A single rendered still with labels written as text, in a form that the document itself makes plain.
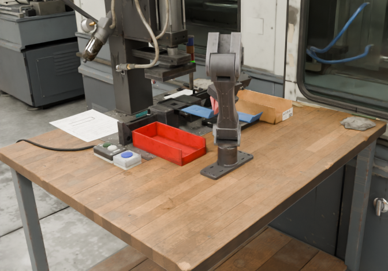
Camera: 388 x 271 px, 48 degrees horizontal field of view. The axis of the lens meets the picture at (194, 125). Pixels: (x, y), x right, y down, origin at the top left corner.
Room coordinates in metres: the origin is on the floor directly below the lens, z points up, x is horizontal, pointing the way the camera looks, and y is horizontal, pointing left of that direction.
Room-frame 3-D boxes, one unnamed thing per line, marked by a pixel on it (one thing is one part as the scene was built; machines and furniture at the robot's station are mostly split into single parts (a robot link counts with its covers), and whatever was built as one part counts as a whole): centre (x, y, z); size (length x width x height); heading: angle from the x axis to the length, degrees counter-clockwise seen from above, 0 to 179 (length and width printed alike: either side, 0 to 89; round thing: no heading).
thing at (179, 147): (1.40, 0.09, 0.93); 0.25 x 0.12 x 0.06; 46
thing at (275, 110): (1.73, -0.27, 0.93); 0.25 x 0.13 x 0.08; 46
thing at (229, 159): (1.27, -0.10, 0.94); 0.20 x 0.07 x 0.08; 136
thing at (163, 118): (1.66, 0.07, 0.94); 0.20 x 0.10 x 0.07; 136
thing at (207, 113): (1.54, -0.03, 1.00); 0.15 x 0.07 x 0.03; 45
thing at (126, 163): (1.31, 0.23, 0.90); 0.07 x 0.07 x 0.06; 46
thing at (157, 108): (1.66, 0.07, 0.98); 0.20 x 0.10 x 0.01; 136
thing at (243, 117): (1.64, -0.19, 0.93); 0.15 x 0.07 x 0.03; 48
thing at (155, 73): (1.70, 0.13, 1.22); 0.26 x 0.18 x 0.30; 46
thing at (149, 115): (1.53, 0.20, 0.95); 0.15 x 0.03 x 0.10; 136
